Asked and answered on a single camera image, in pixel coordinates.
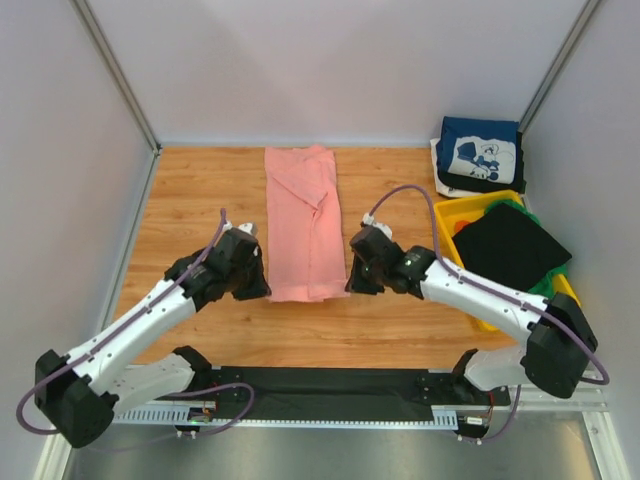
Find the pink t shirt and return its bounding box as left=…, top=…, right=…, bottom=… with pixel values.
left=264, top=145, right=348, bottom=303

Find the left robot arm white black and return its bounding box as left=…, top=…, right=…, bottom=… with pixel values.
left=34, top=223, right=271, bottom=448

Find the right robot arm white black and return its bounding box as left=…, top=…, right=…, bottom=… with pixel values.
left=345, top=224, right=598, bottom=404

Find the black folded shirt in stack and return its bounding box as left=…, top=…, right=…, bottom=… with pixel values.
left=436, top=132, right=526, bottom=193

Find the yellow plastic bin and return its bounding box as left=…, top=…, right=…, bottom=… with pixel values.
left=434, top=190, right=581, bottom=306

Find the orange cloth in bin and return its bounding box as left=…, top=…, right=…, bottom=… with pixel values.
left=454, top=220, right=471, bottom=234

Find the white folded t shirt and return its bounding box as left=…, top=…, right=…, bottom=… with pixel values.
left=430, top=138, right=479, bottom=199

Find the black folded t shirt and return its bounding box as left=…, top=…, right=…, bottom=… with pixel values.
left=453, top=201, right=572, bottom=297

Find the navy printed folded t shirt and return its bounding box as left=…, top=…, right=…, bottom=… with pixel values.
left=436, top=116, right=523, bottom=187

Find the green t shirt in bin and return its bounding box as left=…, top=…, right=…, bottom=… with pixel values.
left=484, top=199, right=572, bottom=298

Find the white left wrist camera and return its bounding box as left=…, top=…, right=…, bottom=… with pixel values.
left=239, top=222, right=258, bottom=237

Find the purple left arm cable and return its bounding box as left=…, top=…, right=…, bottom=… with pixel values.
left=17, top=207, right=257, bottom=454

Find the grey slotted cable duct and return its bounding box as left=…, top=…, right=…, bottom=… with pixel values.
left=112, top=405, right=459, bottom=430

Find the aluminium frame rail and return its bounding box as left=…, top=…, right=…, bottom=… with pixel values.
left=489, top=369, right=609, bottom=412

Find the aluminium corner post left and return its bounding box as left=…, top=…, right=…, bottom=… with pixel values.
left=69, top=0, right=162, bottom=154

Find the aluminium corner post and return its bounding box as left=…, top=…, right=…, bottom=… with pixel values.
left=69, top=0, right=162, bottom=154
left=519, top=0, right=605, bottom=135

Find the aluminium corner post right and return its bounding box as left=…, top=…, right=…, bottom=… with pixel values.
left=519, top=0, right=605, bottom=135

